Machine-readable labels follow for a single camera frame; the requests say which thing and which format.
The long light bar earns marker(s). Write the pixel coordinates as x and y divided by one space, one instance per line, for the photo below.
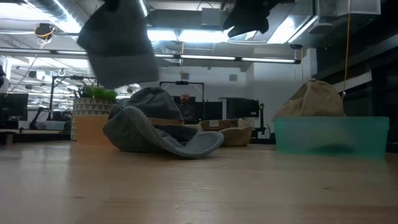
211 57

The dark monitor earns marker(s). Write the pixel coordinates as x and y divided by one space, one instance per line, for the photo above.
211 110
242 109
14 107

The person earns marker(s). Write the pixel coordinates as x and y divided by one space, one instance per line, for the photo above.
186 100

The black stand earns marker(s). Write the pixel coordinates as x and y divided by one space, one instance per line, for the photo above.
262 124

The green translucent plastic bin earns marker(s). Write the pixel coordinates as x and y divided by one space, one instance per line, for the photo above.
329 137

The potted plant in patterned pot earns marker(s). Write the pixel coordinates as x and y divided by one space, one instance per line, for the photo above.
90 107

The black ceiling fixture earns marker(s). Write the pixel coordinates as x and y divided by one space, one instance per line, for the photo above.
44 30

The black rig frame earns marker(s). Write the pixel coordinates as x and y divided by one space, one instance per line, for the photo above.
182 82
76 77

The silver ventilation duct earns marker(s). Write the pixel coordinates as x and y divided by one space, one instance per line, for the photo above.
59 15

